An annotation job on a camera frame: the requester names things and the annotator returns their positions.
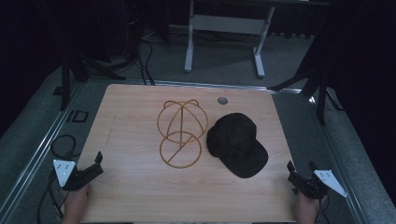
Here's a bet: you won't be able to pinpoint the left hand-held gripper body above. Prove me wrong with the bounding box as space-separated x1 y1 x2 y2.
52 159 105 192

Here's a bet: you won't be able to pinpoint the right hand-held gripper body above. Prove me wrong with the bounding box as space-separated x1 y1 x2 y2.
287 169 348 201

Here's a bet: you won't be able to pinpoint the black baseball cap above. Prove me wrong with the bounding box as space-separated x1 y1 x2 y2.
205 112 270 179

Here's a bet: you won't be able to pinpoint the gold wire hat stand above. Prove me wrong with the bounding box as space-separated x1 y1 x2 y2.
156 99 209 170

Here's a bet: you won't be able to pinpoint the person's right hand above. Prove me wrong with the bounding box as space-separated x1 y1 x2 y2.
294 189 329 224

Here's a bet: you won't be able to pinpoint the person's left hand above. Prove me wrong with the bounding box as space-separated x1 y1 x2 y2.
61 183 92 224

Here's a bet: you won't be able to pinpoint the black metal stand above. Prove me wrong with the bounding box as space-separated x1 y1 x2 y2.
51 46 127 112
268 59 346 126

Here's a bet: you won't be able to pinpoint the right hand-held gripper cable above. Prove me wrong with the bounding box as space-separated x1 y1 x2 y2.
313 195 332 224

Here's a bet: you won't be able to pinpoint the hand-held gripper cable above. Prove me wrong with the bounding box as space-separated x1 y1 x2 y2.
313 195 332 224
36 169 67 224

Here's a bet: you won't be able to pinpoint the left hand-held gripper cable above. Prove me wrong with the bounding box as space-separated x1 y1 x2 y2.
36 169 67 224

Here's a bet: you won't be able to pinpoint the metal floor rail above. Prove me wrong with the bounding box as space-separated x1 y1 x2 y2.
306 92 372 224
0 81 86 216

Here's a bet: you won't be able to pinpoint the black looped floor cable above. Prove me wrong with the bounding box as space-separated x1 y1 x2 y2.
49 133 82 160

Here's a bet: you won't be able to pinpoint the black rectangular floor bracket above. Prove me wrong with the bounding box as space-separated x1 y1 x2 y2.
65 109 90 123

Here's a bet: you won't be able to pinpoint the black floor cables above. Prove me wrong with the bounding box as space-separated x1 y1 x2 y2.
134 36 157 86

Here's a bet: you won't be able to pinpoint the white desk frame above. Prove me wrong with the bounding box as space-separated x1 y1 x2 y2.
183 0 276 79

